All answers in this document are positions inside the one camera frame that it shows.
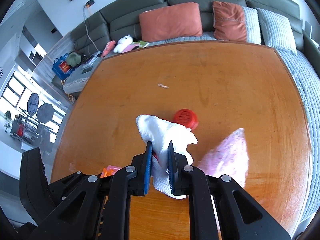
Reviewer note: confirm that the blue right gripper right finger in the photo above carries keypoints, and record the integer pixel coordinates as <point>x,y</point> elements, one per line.
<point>171,166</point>

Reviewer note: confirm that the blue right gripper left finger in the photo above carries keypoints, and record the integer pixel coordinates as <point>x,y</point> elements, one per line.
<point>147,163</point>

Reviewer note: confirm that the white cloth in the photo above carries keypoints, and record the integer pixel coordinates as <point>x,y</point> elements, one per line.
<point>160,133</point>

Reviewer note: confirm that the red round lid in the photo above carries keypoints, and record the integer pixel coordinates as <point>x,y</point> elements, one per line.
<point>187,118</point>

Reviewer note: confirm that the small table with red item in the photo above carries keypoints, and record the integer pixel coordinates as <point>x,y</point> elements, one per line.
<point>24,130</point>

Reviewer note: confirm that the grey open umbrella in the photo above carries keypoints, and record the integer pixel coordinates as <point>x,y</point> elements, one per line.
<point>45,113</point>

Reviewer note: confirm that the blue open umbrella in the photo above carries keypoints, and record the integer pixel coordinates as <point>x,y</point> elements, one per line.
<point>33,104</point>

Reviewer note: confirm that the pink book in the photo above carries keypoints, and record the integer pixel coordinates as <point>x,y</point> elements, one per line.
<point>135,45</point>

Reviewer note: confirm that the white plush toy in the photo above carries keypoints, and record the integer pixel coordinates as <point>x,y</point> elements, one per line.
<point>122,44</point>

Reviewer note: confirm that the pink plush toy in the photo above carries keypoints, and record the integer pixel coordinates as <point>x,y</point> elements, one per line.
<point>108,48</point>

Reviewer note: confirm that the green hat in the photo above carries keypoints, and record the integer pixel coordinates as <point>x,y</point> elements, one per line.
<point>74,59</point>

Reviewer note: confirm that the blue shopping bag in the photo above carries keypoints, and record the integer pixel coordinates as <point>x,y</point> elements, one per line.
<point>61,68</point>

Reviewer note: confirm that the large orange pillow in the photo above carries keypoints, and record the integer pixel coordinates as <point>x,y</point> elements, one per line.
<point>180,20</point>

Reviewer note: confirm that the dark green sofa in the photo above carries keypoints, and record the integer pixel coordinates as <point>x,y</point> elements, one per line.
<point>121,17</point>

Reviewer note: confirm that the grey quilted sofa cover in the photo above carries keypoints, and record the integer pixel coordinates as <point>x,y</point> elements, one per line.
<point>300,104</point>

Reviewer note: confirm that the grey quilted pillow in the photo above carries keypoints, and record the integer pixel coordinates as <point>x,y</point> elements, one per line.
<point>269,27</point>

